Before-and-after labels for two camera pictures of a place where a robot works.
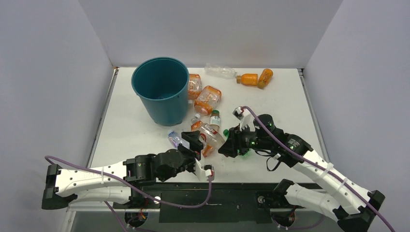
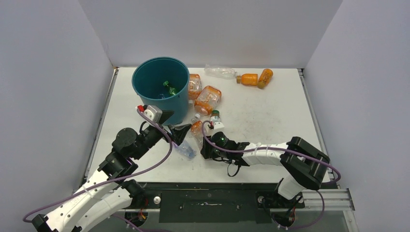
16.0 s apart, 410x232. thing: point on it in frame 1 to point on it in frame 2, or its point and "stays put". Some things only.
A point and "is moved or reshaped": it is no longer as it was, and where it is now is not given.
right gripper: [234, 142] to [207, 151]
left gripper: [195, 146] to [178, 131]
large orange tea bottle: [207, 100] stays put
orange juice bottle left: [247, 79] stays put
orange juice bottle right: [265, 77] stays put
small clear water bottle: [174, 138] is moved or reshaped
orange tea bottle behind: [195, 87] stays put
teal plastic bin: [162, 83] stays put
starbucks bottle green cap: [214, 120] stays put
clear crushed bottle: [220, 71] stays put
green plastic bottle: [226, 133] to [171, 90]
